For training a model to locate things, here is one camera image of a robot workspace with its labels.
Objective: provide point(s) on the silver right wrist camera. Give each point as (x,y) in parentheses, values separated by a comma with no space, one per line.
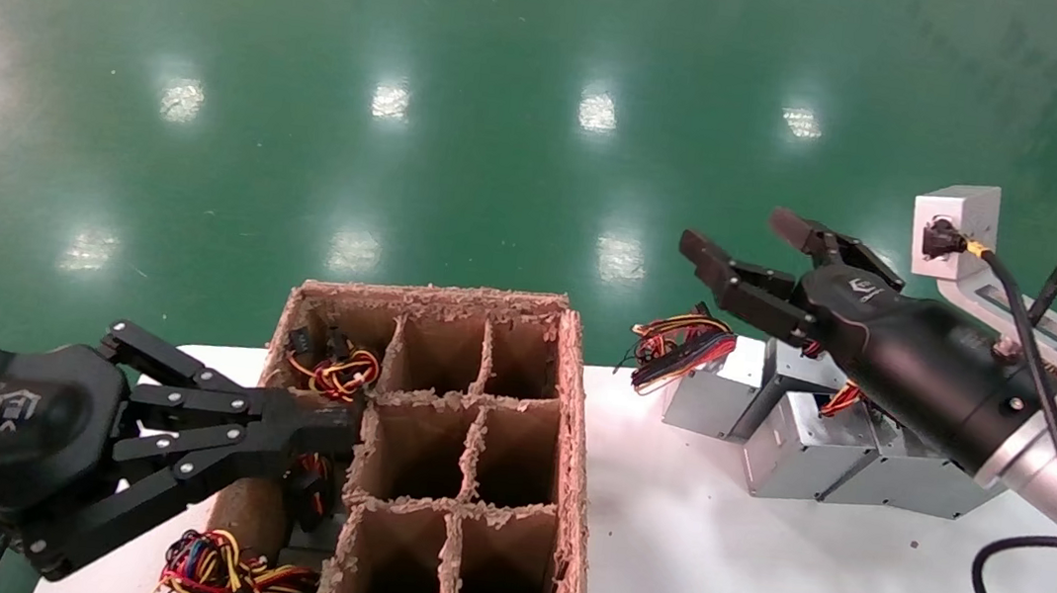
(961,212)

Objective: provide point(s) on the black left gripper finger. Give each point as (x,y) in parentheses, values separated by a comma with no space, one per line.
(169,484)
(209,394)

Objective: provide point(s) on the brown cardboard divider box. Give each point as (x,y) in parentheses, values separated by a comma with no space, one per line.
(577,501)

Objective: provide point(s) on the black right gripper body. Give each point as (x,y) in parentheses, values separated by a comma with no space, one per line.
(928,372)

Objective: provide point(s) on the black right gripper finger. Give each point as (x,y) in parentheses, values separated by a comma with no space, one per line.
(828,246)
(758,293)

